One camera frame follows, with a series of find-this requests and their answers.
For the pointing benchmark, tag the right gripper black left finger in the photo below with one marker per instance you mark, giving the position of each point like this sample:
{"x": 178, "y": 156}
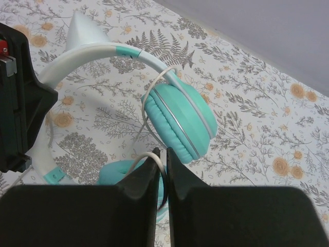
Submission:
{"x": 123, "y": 214}

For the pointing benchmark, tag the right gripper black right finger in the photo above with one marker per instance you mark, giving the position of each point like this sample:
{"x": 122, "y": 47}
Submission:
{"x": 204, "y": 215}

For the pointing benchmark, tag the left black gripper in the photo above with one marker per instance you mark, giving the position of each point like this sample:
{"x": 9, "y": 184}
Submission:
{"x": 24, "y": 104}

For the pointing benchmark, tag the teal white headphones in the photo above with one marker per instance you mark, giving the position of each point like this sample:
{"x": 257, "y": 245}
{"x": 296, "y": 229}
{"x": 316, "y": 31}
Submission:
{"x": 181, "y": 117}

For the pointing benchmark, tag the floral table mat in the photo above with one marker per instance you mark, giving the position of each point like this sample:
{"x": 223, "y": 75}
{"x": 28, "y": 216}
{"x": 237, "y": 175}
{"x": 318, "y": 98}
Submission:
{"x": 271, "y": 129}

